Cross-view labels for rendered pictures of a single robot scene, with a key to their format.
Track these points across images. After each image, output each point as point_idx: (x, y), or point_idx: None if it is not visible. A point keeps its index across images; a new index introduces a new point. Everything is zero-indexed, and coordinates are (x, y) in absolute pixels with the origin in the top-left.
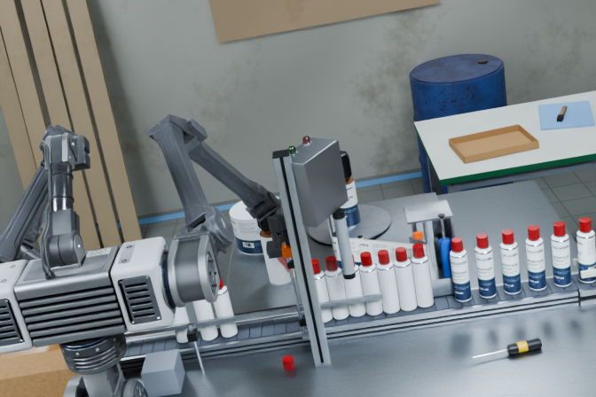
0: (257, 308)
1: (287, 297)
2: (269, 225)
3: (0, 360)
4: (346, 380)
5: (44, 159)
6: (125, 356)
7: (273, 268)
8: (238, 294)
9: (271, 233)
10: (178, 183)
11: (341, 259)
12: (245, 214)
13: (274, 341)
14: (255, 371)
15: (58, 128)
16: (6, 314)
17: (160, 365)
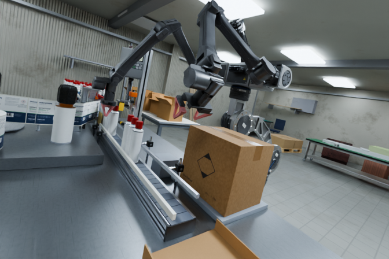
0: (98, 146)
1: (86, 140)
2: (113, 88)
3: (253, 141)
4: (142, 140)
5: (245, 27)
6: (157, 178)
7: (72, 129)
8: (76, 151)
9: (112, 93)
10: (191, 50)
11: (128, 98)
12: None
13: None
14: (142, 154)
15: None
16: None
17: (169, 155)
